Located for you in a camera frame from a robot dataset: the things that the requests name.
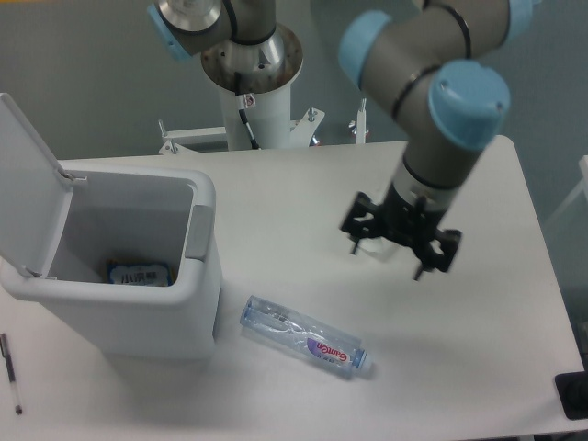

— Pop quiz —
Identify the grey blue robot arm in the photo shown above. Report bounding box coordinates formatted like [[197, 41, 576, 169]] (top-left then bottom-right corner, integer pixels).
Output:
[[147, 1, 535, 272]]

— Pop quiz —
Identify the black device at edge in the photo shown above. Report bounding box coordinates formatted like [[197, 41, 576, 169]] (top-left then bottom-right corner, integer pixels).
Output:
[[555, 371, 587, 421]]

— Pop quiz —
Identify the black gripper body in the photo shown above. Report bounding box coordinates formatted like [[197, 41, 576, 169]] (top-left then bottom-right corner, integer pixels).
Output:
[[379, 185, 453, 251]]

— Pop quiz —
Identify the blue snack package in bin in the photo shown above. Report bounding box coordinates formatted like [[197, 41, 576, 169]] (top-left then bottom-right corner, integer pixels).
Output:
[[106, 260, 176, 288]]

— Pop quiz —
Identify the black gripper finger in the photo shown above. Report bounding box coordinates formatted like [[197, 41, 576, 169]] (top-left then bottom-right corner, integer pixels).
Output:
[[339, 192, 385, 255], [412, 230, 462, 281]]

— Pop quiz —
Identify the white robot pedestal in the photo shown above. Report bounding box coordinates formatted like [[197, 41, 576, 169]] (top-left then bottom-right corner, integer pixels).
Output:
[[157, 23, 371, 155]]

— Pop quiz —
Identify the crumpled white paper package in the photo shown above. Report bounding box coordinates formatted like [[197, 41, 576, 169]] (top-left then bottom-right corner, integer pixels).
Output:
[[360, 237, 401, 262]]

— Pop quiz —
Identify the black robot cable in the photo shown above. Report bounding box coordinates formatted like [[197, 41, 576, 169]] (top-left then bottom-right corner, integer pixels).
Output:
[[232, 71, 263, 152]]

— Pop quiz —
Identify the clear plastic water bottle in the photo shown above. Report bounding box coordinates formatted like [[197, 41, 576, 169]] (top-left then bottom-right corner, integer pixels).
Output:
[[240, 296, 374, 379]]

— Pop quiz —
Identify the white frame at right edge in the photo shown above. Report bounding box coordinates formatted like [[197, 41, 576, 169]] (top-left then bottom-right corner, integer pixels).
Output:
[[543, 155, 587, 244]]

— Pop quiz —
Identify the white plastic trash can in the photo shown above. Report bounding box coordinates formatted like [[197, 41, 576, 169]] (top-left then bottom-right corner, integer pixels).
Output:
[[1, 94, 222, 359]]

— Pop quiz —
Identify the black gel pen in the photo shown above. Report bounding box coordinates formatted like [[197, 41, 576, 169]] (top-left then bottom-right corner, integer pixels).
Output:
[[1, 333, 23, 415]]

